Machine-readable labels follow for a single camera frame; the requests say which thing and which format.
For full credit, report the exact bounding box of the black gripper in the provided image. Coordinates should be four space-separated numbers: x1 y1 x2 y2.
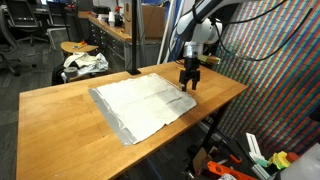
178 57 202 93

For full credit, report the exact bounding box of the white woven cloth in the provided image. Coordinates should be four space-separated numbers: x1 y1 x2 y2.
89 72 198 145

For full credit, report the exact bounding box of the white leaning pipe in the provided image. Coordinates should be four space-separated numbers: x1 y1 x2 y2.
156 0 177 66

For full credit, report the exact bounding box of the large cardboard box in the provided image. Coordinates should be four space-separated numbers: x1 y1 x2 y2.
123 2 167 39

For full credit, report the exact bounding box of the grey workbench wooden top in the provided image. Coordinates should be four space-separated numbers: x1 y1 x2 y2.
77 11 164 74

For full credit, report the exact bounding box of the black orange bar clamp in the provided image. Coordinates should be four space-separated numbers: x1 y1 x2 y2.
219 146 244 165

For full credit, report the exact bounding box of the red topped bottle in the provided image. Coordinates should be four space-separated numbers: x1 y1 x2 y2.
113 4 124 27

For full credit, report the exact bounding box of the white cup stack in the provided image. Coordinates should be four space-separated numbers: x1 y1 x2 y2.
107 11 116 28

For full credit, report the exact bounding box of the crumpled white sheet pile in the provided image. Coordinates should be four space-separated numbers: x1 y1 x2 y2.
63 51 110 78

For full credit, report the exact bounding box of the black flat box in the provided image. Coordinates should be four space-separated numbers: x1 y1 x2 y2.
92 5 112 16

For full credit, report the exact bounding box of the small yellow red object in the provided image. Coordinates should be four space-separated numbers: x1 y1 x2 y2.
72 41 88 50

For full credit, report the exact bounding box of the yellow green plastic part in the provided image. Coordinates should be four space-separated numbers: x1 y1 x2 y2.
268 150 292 170

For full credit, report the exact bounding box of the grey tape roll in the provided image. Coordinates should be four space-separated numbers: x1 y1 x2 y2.
63 66 80 80

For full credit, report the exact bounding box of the round wooden side table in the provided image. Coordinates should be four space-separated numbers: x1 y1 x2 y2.
60 40 100 55

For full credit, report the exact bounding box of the red round cap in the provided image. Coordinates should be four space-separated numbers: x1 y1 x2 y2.
285 151 300 164

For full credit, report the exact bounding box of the grey white container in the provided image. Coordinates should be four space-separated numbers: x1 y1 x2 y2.
279 142 320 180

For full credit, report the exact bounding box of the black mesh office chair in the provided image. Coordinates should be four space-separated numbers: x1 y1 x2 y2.
4 0 49 47

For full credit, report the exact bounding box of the dark office chair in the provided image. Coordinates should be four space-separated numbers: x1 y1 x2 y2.
0 4 22 77

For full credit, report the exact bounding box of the black table frame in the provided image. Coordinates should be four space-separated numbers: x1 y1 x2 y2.
199 103 232 158

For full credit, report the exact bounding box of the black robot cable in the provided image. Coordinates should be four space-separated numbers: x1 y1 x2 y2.
191 0 316 63

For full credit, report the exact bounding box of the black camera stand pole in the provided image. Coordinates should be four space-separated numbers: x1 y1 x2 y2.
127 0 142 76

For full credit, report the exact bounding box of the white plastic bracket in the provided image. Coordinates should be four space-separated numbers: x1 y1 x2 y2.
245 132 272 180

